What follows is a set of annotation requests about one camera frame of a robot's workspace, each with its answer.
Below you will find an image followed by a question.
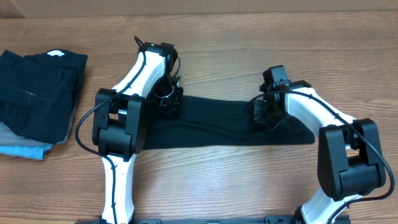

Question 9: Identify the black t-shirt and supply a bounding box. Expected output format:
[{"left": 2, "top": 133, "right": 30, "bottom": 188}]
[{"left": 144, "top": 96, "right": 315, "bottom": 150}]

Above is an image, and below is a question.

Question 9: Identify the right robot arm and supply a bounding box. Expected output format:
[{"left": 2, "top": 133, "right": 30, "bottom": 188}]
[{"left": 250, "top": 65, "right": 395, "bottom": 224}]

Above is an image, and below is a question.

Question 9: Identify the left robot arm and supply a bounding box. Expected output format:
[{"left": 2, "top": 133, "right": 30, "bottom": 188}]
[{"left": 92, "top": 42, "right": 183, "bottom": 223}]

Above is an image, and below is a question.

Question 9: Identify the folded black garment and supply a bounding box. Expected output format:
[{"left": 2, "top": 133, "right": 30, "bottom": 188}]
[{"left": 1, "top": 50, "right": 88, "bottom": 144}]

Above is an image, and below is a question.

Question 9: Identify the folded blue garment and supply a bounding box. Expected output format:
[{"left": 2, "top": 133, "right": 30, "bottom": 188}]
[{"left": 1, "top": 144, "right": 52, "bottom": 160}]

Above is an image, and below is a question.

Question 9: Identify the folded grey garment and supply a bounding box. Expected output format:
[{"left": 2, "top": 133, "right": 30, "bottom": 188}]
[{"left": 1, "top": 101, "right": 78, "bottom": 146}]

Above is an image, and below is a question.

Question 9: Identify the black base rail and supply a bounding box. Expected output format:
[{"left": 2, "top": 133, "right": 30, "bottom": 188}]
[{"left": 74, "top": 214, "right": 352, "bottom": 224}]

